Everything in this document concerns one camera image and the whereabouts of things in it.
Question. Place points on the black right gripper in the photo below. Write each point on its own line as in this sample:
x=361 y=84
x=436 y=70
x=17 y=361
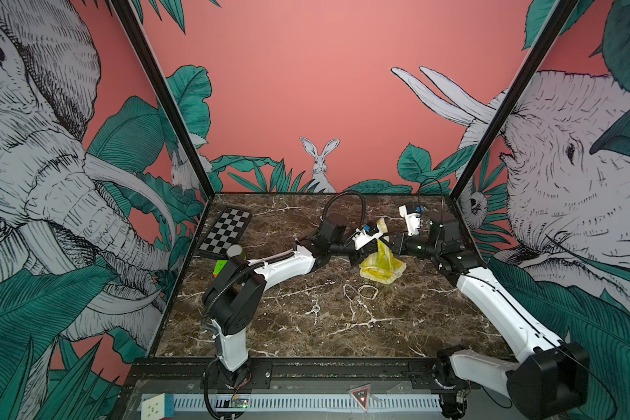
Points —
x=402 y=243

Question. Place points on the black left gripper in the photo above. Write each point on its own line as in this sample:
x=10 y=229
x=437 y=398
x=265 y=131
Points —
x=360 y=255

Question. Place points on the yellow green patterned towel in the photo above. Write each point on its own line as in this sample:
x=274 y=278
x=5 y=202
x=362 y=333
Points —
x=381 y=266

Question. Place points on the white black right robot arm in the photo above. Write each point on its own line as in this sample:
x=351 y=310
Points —
x=548 y=377

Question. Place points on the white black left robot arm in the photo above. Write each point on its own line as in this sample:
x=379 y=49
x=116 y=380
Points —
x=232 y=300

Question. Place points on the green white cylinder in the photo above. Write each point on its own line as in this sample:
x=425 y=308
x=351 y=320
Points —
x=235 y=250

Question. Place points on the black white checkerboard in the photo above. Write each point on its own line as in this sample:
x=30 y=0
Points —
x=225 y=231

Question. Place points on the colourful rubik's cube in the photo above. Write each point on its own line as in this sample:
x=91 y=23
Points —
x=219 y=266

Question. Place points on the red triangle warning sticker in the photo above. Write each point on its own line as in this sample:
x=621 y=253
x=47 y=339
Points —
x=361 y=395

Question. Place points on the white power socket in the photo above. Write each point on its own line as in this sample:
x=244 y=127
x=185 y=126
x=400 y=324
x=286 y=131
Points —
x=160 y=407

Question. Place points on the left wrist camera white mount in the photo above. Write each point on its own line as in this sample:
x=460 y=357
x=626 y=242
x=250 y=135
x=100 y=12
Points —
x=367 y=234

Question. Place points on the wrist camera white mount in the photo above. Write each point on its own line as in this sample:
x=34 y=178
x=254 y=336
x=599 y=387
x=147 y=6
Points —
x=412 y=217
x=367 y=234

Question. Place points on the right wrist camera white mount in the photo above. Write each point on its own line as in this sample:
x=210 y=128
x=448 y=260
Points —
x=412 y=217

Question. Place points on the black front mounting rail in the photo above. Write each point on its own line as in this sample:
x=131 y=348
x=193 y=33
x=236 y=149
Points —
x=268 y=371

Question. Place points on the white slotted cable duct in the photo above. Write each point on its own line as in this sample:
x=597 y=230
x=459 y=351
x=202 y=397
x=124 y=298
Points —
x=341 y=403

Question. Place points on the black left frame post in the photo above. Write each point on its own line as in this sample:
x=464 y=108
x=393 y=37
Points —
x=128 y=18

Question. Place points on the black frame post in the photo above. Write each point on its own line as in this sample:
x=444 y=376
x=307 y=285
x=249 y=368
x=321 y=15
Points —
x=128 y=18
x=556 y=20

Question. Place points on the black right frame post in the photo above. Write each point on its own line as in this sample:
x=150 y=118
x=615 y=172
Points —
x=556 y=20

